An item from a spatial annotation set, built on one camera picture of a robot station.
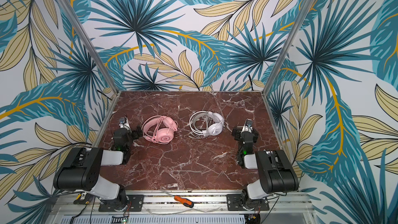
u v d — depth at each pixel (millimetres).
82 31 843
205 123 957
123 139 703
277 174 448
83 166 501
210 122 1016
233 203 733
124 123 780
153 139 896
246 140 689
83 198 718
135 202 735
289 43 900
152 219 702
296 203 751
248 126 762
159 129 896
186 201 723
